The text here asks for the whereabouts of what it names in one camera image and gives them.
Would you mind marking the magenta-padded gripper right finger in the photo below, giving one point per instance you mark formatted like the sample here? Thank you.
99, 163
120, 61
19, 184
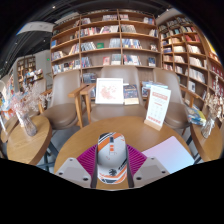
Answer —
138, 161

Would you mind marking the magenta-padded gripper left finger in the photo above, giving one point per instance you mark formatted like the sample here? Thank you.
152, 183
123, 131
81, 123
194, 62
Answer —
85, 161

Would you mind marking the white and orange computer mouse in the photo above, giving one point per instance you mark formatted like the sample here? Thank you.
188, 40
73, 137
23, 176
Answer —
111, 156

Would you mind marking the pale lilac mouse pad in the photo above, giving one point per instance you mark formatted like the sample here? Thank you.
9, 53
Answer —
170, 156

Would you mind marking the beige wooden-arm armchair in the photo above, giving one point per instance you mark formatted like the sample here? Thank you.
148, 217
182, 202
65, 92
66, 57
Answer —
63, 115
180, 116

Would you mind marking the beige armchair with picture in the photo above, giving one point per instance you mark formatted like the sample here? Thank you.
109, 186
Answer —
116, 113

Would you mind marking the white red-print sign stand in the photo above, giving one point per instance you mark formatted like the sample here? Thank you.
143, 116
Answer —
158, 106

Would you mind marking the round wooden side table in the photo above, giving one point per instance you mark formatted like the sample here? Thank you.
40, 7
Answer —
26, 146
210, 146

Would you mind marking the glass vase with pink flowers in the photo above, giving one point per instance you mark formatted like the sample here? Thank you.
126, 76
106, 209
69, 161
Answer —
29, 126

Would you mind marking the dark cover book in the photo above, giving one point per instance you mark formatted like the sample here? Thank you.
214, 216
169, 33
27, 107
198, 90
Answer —
130, 95

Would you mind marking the blue and yellow book stack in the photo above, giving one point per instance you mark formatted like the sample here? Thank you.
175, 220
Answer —
196, 116

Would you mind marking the white framed picture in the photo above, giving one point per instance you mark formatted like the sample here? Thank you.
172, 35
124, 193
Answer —
109, 90

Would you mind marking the glass vase with pale flowers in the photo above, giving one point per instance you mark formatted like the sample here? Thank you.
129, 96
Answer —
207, 128

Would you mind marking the teal book stack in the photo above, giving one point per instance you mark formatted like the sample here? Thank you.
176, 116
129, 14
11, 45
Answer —
155, 85

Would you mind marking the small distant wooden bookshelf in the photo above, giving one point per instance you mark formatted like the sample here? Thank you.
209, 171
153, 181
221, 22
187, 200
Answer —
26, 65

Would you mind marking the large wooden bookshelf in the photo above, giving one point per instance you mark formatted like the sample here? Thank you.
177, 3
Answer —
100, 43

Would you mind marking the wooden bookshelf with yellow panel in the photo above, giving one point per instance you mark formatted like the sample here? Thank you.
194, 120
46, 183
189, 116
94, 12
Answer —
190, 50

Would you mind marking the white ceiling panel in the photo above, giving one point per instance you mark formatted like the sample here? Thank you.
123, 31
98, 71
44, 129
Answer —
35, 27

